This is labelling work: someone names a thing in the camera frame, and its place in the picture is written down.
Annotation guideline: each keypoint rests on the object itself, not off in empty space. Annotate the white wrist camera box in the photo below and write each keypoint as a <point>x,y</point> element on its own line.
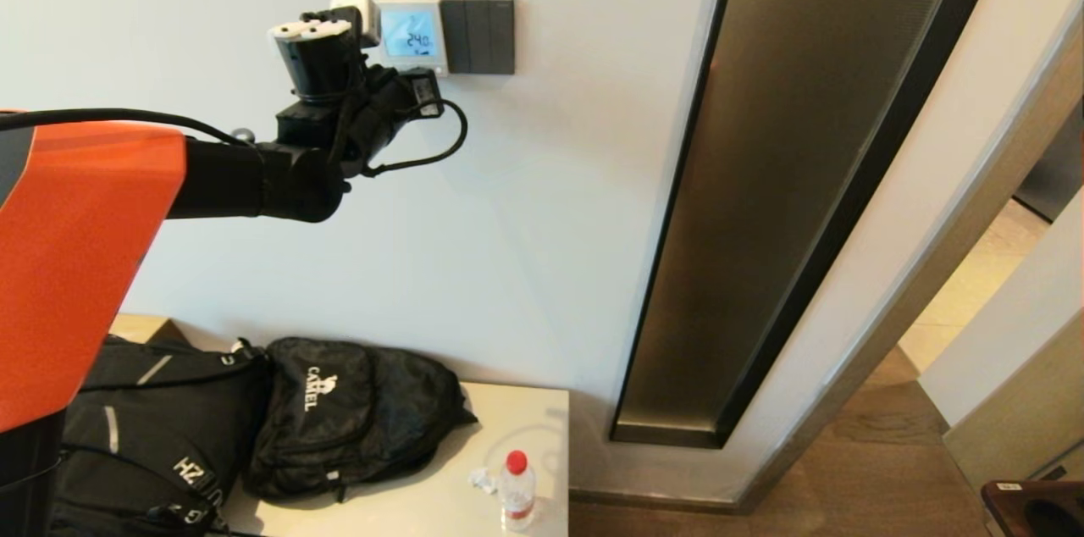
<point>360,16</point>

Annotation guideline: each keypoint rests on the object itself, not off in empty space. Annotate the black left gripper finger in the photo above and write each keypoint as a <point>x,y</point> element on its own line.
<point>404,80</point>
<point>427,95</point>

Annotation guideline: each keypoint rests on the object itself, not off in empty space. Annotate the orange and black left arm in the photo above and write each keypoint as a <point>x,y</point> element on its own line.
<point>85,249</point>

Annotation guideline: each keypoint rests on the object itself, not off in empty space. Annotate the crumpled clear plastic wrapper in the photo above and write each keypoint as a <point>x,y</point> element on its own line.
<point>483,480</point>

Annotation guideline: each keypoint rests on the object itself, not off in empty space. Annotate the grey brown door frame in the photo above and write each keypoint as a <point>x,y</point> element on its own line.
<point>940,266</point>

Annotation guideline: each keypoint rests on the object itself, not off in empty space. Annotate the black Camel backpack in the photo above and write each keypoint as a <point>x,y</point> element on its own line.
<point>356,418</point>

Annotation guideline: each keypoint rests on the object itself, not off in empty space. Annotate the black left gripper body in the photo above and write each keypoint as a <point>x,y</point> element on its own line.
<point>377,113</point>

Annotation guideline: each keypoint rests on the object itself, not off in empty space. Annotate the clear water bottle red cap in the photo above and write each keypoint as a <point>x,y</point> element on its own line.
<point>517,495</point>

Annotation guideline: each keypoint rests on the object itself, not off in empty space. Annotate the dark grey cabinet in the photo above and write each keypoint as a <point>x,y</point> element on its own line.
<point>1059,173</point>

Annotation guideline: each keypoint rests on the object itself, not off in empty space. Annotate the dark grey wall switch panel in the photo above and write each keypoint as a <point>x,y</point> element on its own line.
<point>478,35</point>

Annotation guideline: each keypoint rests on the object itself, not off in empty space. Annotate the large black backpack HZ print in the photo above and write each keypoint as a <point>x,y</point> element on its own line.
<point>161,435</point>

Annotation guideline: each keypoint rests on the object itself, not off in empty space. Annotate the beige wooden door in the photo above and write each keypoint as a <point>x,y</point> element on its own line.
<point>1025,410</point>

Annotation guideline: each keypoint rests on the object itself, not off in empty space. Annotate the dark brown bin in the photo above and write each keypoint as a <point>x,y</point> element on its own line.
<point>1037,512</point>

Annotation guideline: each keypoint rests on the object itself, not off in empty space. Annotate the white wall thermostat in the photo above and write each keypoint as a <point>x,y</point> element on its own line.
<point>411,33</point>

